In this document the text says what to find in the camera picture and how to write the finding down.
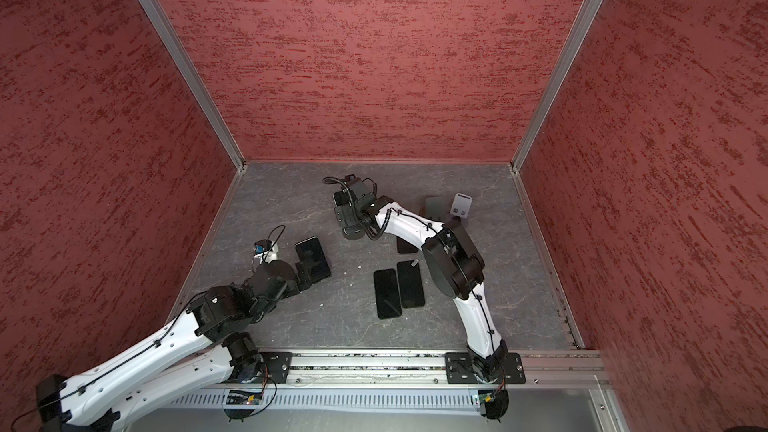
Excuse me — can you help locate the white slotted cable duct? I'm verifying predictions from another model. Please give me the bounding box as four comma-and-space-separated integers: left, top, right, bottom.
164, 387, 479, 415

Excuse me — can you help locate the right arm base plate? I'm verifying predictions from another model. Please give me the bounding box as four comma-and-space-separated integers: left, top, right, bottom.
445, 352, 527, 385

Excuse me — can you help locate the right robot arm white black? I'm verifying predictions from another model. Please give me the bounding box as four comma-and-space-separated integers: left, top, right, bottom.
323, 174, 508, 383

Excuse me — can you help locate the right aluminium corner post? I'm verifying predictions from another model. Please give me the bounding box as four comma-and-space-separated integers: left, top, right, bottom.
510, 0, 604, 175

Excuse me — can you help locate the base wiring connector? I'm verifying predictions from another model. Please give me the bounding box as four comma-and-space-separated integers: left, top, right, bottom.
477, 390, 509, 421
222, 390, 267, 422

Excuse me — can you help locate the right base wiring connector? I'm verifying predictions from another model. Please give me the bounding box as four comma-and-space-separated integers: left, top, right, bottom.
477, 390, 509, 421

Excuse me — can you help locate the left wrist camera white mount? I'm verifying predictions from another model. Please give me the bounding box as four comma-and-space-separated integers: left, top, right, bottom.
252, 239, 279, 266

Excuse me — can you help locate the pink edged phone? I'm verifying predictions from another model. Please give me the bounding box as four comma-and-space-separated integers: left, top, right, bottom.
396, 237, 419, 254

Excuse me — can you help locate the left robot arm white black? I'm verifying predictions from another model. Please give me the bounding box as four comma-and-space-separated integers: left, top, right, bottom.
34, 237, 330, 431

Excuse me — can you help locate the aluminium front rail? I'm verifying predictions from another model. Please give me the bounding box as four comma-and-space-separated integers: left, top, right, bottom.
268, 349, 612, 389

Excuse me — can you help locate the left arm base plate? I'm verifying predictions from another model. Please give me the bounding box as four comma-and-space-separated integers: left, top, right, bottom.
223, 350, 294, 385

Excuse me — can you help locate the left base wiring connector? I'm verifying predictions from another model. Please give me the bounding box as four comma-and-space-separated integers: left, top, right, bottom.
222, 390, 267, 422

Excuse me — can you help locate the left aluminium corner post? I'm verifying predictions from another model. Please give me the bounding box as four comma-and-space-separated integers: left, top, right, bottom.
138, 0, 247, 174

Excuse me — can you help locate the aluminium corner post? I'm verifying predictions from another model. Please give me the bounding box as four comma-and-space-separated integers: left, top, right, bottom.
138, 0, 247, 174
510, 0, 604, 175

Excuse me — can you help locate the black phone tall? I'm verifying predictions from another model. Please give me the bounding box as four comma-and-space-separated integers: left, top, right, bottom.
333, 190, 349, 217

